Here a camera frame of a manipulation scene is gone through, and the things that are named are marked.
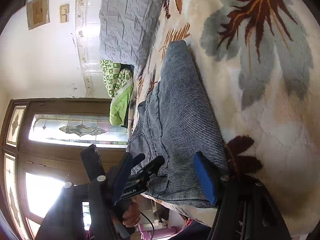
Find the wall switch plate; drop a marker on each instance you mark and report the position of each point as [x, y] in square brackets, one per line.
[64, 12]

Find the leaf-patterned fleece bed blanket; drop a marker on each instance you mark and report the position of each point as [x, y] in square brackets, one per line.
[259, 63]

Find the wooden wall panel box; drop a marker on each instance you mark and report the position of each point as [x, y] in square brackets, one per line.
[37, 13]

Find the green patterned folded quilt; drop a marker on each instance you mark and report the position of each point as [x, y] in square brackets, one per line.
[118, 80]

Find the wooden stained-glass door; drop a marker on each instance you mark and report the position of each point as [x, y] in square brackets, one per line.
[61, 160]

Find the grey quilted pillow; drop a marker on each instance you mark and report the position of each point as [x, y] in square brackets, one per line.
[126, 29]

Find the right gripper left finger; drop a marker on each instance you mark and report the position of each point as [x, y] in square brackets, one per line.
[70, 217]

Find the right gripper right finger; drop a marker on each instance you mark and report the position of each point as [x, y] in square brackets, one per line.
[245, 208]

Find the person's left hand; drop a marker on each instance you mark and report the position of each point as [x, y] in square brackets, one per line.
[131, 217]

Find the grey denim jeans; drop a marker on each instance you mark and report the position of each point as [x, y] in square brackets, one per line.
[175, 122]

